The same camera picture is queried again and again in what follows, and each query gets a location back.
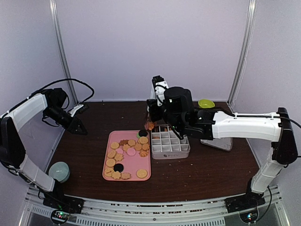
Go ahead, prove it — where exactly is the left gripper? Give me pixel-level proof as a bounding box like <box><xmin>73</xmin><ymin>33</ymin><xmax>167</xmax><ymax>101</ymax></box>
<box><xmin>44</xmin><ymin>105</ymin><xmax>87</xmax><ymax>135</ymax></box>

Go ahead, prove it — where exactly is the pink plastic tray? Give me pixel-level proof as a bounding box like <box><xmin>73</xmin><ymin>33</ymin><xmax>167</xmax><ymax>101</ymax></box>
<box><xmin>102</xmin><ymin>130</ymin><xmax>151</xmax><ymax>181</ymax></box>

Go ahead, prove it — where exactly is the black sandwich cookie lower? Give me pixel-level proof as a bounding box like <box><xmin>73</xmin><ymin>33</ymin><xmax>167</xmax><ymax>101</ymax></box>
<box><xmin>113</xmin><ymin>163</ymin><xmax>124</xmax><ymax>172</ymax></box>

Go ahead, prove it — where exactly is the frame post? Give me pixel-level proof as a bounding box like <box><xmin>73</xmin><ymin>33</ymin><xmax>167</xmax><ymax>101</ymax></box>
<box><xmin>49</xmin><ymin>0</ymin><xmax>78</xmax><ymax>104</ymax></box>
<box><xmin>228</xmin><ymin>0</ymin><xmax>257</xmax><ymax>107</ymax></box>

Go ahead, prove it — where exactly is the flower shaped tan cookie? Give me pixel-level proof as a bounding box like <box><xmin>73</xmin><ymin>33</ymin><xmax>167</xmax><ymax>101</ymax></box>
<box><xmin>120</xmin><ymin>172</ymin><xmax>131</xmax><ymax>180</ymax></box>

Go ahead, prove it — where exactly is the round tan cookie bottom right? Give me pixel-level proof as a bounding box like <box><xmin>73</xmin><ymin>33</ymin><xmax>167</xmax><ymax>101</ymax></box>
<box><xmin>136</xmin><ymin>169</ymin><xmax>148</xmax><ymax>179</ymax></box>

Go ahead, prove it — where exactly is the black sandwich cookie top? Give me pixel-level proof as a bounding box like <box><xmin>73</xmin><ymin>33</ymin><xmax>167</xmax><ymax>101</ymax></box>
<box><xmin>139</xmin><ymin>129</ymin><xmax>148</xmax><ymax>137</ymax></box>

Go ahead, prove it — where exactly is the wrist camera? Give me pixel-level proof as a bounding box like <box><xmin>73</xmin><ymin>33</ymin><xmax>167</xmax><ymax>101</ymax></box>
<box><xmin>150</xmin><ymin>75</ymin><xmax>169</xmax><ymax>106</ymax></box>
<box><xmin>68</xmin><ymin>104</ymin><xmax>89</xmax><ymax>117</ymax></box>

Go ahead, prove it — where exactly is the pink round cookie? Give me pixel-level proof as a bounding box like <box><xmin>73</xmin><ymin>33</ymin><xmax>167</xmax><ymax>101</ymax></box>
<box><xmin>127</xmin><ymin>148</ymin><xmax>136</xmax><ymax>156</ymax></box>

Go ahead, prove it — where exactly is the white divided cookie tin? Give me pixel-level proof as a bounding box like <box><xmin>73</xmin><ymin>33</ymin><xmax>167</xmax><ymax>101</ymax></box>
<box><xmin>151</xmin><ymin>125</ymin><xmax>190</xmax><ymax>160</ymax></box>

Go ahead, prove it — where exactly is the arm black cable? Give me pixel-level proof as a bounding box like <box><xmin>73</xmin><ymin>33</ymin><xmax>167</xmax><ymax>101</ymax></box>
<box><xmin>28</xmin><ymin>79</ymin><xmax>95</xmax><ymax>104</ymax></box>
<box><xmin>288</xmin><ymin>117</ymin><xmax>301</xmax><ymax>129</ymax></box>

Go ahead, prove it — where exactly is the left frame post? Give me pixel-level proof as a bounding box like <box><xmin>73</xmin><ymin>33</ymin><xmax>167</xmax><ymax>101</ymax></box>
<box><xmin>49</xmin><ymin>0</ymin><xmax>78</xmax><ymax>104</ymax></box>

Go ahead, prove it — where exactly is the black sandwich cookie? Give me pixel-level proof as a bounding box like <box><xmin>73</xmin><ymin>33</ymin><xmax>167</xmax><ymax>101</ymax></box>
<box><xmin>139</xmin><ymin>129</ymin><xmax>148</xmax><ymax>137</ymax></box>
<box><xmin>113</xmin><ymin>163</ymin><xmax>124</xmax><ymax>172</ymax></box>

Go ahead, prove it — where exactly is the green plastic bowl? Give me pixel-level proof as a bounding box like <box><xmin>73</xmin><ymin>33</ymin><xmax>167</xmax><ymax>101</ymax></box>
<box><xmin>198</xmin><ymin>99</ymin><xmax>215</xmax><ymax>108</ymax></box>

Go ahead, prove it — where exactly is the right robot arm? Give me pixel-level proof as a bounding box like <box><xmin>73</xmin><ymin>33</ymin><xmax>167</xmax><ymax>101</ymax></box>
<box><xmin>147</xmin><ymin>99</ymin><xmax>298</xmax><ymax>208</ymax></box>

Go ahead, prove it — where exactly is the round tan cookie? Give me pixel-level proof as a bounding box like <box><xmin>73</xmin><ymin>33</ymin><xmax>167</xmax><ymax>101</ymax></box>
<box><xmin>136</xmin><ymin>169</ymin><xmax>148</xmax><ymax>179</ymax></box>
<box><xmin>138</xmin><ymin>137</ymin><xmax>149</xmax><ymax>145</ymax></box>

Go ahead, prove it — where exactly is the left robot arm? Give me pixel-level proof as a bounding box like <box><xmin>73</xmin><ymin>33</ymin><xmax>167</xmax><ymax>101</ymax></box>
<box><xmin>0</xmin><ymin>88</ymin><xmax>88</xmax><ymax>209</ymax></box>

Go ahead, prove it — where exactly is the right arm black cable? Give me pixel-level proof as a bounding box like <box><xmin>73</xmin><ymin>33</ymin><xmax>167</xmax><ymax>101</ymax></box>
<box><xmin>288</xmin><ymin>117</ymin><xmax>301</xmax><ymax>129</ymax></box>

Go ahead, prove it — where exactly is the tan swirl cookie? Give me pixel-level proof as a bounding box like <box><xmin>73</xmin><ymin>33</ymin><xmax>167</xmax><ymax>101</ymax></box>
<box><xmin>144</xmin><ymin>121</ymin><xmax>156</xmax><ymax>131</ymax></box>

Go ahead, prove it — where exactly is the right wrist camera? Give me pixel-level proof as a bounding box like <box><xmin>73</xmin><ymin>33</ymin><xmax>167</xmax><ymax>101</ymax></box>
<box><xmin>150</xmin><ymin>75</ymin><xmax>169</xmax><ymax>106</ymax></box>

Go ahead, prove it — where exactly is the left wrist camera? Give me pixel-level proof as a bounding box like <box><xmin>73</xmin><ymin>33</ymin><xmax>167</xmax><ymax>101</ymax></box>
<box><xmin>68</xmin><ymin>104</ymin><xmax>89</xmax><ymax>117</ymax></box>

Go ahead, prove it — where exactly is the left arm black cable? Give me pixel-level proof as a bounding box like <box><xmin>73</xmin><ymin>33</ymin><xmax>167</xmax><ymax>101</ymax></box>
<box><xmin>28</xmin><ymin>79</ymin><xmax>95</xmax><ymax>104</ymax></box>

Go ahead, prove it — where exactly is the right frame post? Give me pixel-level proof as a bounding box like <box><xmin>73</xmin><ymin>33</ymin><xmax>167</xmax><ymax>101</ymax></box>
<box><xmin>228</xmin><ymin>0</ymin><xmax>257</xmax><ymax>107</ymax></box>

